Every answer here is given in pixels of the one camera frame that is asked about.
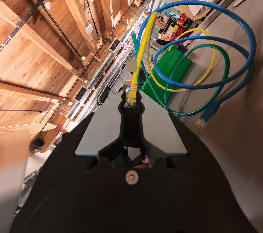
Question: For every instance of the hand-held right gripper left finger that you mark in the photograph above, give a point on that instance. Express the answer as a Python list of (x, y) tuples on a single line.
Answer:
[(98, 132)]

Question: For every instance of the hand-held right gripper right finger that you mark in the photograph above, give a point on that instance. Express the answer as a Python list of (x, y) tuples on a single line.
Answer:
[(162, 130)]

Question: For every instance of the green plastic bin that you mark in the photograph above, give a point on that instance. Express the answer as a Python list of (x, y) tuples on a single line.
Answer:
[(184, 70)]

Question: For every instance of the mannequin head with white cap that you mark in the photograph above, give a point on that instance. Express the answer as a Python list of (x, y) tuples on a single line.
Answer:
[(162, 38)]

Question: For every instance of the white ceiling access point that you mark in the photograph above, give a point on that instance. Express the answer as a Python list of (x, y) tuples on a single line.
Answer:
[(89, 29)]

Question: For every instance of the red workbench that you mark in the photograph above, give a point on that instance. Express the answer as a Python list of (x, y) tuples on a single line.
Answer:
[(182, 24)]

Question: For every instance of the silver ventilation duct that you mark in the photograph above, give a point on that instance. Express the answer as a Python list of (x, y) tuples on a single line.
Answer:
[(98, 72)]

